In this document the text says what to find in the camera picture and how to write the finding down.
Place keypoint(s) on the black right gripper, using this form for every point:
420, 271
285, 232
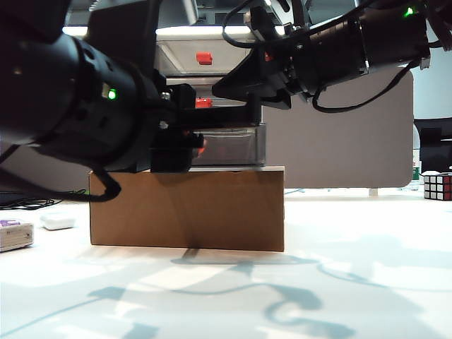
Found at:
257, 81

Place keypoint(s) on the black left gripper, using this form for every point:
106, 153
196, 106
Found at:
169, 155

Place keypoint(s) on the purple print napkin pack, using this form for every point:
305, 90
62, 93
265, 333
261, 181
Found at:
14, 234

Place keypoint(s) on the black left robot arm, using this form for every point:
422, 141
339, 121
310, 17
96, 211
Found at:
53, 99

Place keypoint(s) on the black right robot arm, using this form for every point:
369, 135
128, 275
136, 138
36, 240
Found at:
335, 46

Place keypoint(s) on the white ceiling light strip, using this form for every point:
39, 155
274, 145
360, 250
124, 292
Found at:
197, 31

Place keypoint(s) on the brown cardboard box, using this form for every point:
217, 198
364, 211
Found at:
187, 208

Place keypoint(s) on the grey partition with rounded corner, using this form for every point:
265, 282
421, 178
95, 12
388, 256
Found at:
353, 148

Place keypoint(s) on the white partition foot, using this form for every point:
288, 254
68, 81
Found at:
373, 192

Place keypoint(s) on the grey straight partition panel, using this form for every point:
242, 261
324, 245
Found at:
53, 169

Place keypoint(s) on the green label bottle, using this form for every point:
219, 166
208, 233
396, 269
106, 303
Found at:
416, 169

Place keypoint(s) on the white earbuds case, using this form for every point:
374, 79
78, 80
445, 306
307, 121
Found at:
57, 222

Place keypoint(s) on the Rubik's cube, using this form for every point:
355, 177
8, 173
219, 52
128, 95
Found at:
438, 187

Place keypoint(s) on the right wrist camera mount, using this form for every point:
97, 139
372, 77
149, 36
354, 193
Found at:
259, 21

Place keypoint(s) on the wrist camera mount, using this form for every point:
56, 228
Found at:
259, 21
123, 39

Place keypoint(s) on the white drawer cabinet frame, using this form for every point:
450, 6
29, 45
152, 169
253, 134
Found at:
212, 31

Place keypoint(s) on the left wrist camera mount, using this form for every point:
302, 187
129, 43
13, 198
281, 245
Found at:
123, 39

